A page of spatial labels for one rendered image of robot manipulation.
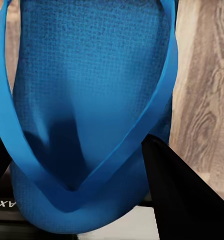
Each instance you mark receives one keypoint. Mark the sandal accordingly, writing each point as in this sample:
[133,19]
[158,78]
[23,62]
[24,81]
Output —
[94,78]

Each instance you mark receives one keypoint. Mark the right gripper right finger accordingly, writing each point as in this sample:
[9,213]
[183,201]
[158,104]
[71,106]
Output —
[185,207]

